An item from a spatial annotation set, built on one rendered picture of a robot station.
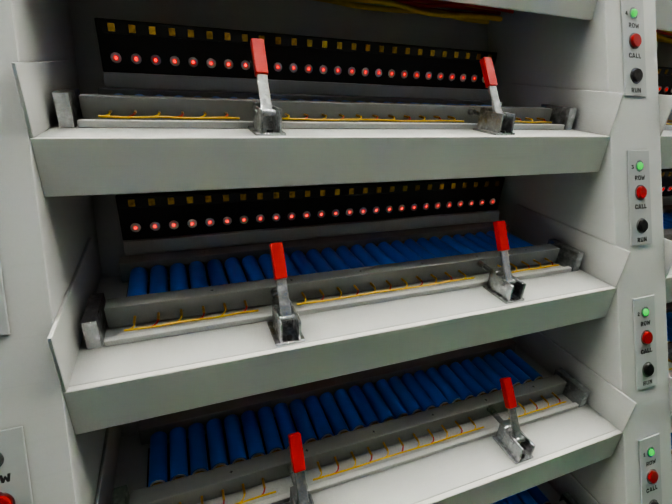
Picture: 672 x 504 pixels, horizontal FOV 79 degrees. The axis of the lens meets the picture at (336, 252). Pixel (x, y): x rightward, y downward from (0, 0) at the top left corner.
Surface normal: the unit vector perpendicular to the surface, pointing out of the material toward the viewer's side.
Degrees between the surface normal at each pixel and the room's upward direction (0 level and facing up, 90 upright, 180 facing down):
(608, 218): 90
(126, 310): 112
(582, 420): 23
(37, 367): 90
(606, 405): 90
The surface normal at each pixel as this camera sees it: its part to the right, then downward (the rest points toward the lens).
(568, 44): -0.93, 0.10
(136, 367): 0.06, -0.91
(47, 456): 0.35, 0.03
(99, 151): 0.36, 0.40
